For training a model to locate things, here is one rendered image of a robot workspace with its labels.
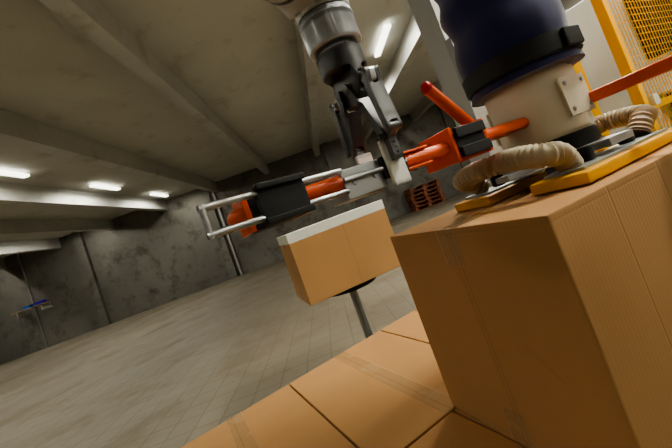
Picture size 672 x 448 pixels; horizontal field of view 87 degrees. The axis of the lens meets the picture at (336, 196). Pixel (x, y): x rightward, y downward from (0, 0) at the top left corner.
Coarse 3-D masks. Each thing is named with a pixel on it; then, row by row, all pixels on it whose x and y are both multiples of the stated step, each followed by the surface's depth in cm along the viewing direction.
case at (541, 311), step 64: (576, 192) 52; (640, 192) 52; (448, 256) 64; (512, 256) 51; (576, 256) 45; (640, 256) 49; (448, 320) 70; (512, 320) 55; (576, 320) 45; (640, 320) 47; (448, 384) 78; (512, 384) 59; (576, 384) 48; (640, 384) 45
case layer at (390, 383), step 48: (384, 336) 132; (336, 384) 109; (384, 384) 98; (432, 384) 90; (240, 432) 101; (288, 432) 92; (336, 432) 85; (384, 432) 78; (432, 432) 73; (480, 432) 68
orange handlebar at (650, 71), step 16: (656, 64) 58; (624, 80) 62; (640, 80) 60; (592, 96) 67; (608, 96) 66; (496, 128) 64; (512, 128) 65; (416, 160) 55; (432, 160) 56; (336, 176) 50; (320, 192) 48; (240, 208) 44
